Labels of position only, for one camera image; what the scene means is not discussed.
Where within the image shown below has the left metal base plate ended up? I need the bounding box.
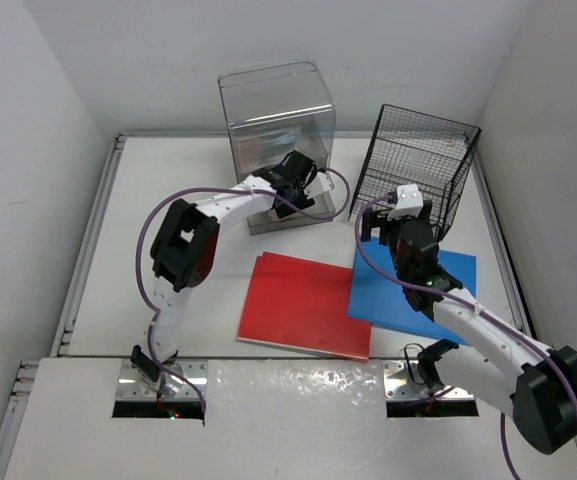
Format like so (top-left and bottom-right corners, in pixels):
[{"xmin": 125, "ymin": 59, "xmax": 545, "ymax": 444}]
[{"xmin": 115, "ymin": 359, "xmax": 208, "ymax": 402}]

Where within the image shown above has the red folder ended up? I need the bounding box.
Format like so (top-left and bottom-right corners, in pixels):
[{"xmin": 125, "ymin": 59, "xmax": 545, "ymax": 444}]
[{"xmin": 237, "ymin": 252, "xmax": 372, "ymax": 361}]

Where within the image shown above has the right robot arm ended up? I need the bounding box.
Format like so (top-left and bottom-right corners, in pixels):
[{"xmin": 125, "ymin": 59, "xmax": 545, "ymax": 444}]
[{"xmin": 355, "ymin": 200, "xmax": 577, "ymax": 454}]

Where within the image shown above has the clear plastic drawer unit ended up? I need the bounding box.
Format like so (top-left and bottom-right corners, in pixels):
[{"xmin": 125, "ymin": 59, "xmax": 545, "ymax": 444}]
[{"xmin": 216, "ymin": 59, "xmax": 349, "ymax": 236}]

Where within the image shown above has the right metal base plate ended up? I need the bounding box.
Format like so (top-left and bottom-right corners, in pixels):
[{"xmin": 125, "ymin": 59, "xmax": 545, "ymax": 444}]
[{"xmin": 382, "ymin": 358, "xmax": 475, "ymax": 403}]

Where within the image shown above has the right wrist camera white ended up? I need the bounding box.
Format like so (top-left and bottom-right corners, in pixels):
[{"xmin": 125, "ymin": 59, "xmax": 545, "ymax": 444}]
[{"xmin": 387, "ymin": 184, "xmax": 424, "ymax": 220}]

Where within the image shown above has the metal base plate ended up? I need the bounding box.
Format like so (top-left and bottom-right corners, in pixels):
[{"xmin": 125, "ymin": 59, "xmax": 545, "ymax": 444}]
[
  {"xmin": 115, "ymin": 359, "xmax": 208, "ymax": 402},
  {"xmin": 382, "ymin": 358, "xmax": 475, "ymax": 403}
]

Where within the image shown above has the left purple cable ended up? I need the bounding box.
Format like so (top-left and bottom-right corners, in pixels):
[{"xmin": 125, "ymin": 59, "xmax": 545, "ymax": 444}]
[{"xmin": 135, "ymin": 167, "xmax": 352, "ymax": 416}]

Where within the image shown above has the black wire mesh rack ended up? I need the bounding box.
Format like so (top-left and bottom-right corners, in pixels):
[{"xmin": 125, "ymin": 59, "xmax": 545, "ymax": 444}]
[{"xmin": 349, "ymin": 104, "xmax": 481, "ymax": 241}]

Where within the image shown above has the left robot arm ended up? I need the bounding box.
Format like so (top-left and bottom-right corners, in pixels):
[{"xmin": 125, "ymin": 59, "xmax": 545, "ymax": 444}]
[{"xmin": 131, "ymin": 151, "xmax": 319, "ymax": 385}]

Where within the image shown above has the blue folder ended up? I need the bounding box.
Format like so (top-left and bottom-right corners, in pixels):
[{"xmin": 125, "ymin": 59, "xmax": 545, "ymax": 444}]
[{"xmin": 347, "ymin": 250, "xmax": 477, "ymax": 345}]

